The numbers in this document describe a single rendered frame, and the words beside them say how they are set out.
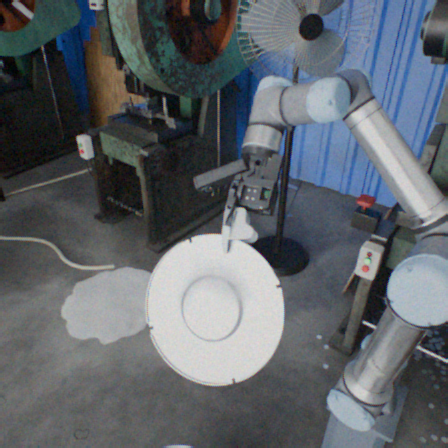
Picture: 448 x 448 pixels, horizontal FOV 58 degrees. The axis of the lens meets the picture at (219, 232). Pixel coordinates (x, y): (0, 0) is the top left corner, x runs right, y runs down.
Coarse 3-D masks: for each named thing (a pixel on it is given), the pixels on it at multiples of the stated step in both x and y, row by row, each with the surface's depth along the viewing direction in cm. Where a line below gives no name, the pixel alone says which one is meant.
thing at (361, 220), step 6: (360, 210) 157; (366, 210) 155; (372, 210) 157; (354, 216) 157; (360, 216) 155; (366, 216) 154; (372, 216) 153; (378, 216) 153; (354, 222) 158; (360, 222) 156; (366, 222) 155; (372, 222) 153; (378, 222) 155; (360, 228) 158; (366, 228) 156; (372, 228) 154
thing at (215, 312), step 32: (192, 256) 81; (224, 256) 78; (256, 256) 76; (160, 288) 83; (192, 288) 80; (224, 288) 77; (256, 288) 75; (160, 320) 82; (192, 320) 79; (224, 320) 77; (256, 320) 75; (160, 352) 81; (192, 352) 79; (224, 352) 77; (256, 352) 75; (224, 384) 76
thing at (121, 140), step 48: (96, 0) 208; (144, 0) 160; (192, 0) 181; (144, 48) 169; (192, 48) 200; (144, 96) 229; (192, 96) 201; (96, 144) 249; (144, 144) 227; (192, 144) 246; (144, 192) 232; (192, 192) 266
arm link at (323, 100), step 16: (320, 80) 71; (336, 80) 70; (288, 96) 74; (304, 96) 72; (320, 96) 70; (336, 96) 70; (288, 112) 75; (304, 112) 73; (320, 112) 71; (336, 112) 70
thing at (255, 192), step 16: (256, 160) 79; (272, 160) 77; (240, 176) 77; (256, 176) 78; (272, 176) 77; (240, 192) 76; (256, 192) 76; (272, 192) 78; (256, 208) 76; (272, 208) 79
